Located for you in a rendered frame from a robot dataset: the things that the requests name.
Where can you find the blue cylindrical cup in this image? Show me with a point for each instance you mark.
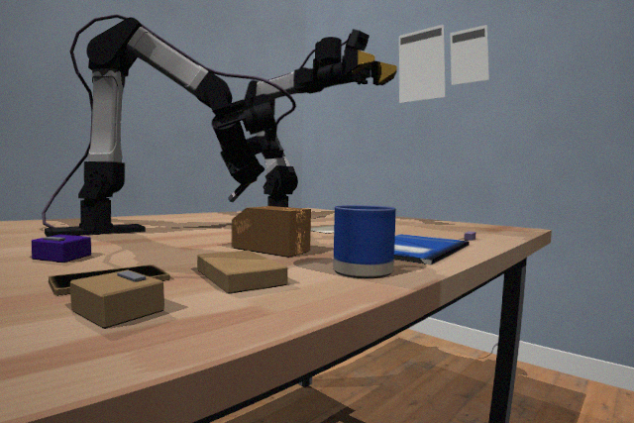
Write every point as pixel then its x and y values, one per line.
pixel 364 237

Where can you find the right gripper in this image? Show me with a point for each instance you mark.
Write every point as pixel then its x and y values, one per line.
pixel 238 161

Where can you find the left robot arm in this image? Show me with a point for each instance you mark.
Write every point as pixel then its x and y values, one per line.
pixel 281 177

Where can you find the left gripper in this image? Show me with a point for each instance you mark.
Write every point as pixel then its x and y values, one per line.
pixel 355 63

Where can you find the blue spiral notebook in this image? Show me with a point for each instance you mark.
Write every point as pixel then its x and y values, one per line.
pixel 425 250

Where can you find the white sheet of paper with line drawing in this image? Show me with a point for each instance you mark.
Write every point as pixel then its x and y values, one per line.
pixel 323 229

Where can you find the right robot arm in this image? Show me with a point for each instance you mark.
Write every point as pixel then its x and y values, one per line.
pixel 104 172

